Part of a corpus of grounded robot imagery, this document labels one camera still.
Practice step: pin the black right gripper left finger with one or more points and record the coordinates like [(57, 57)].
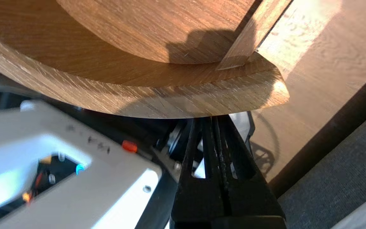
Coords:
[(199, 200)]

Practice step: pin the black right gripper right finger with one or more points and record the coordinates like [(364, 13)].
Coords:
[(253, 203)]

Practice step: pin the white robot base chassis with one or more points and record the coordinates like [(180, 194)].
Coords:
[(75, 203)]

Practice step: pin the black robot torso joint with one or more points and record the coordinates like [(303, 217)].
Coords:
[(173, 140)]

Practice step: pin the red emergency stop button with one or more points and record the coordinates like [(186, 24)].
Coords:
[(129, 146)]

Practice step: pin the grey fabric bed frame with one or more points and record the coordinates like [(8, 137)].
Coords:
[(345, 175)]

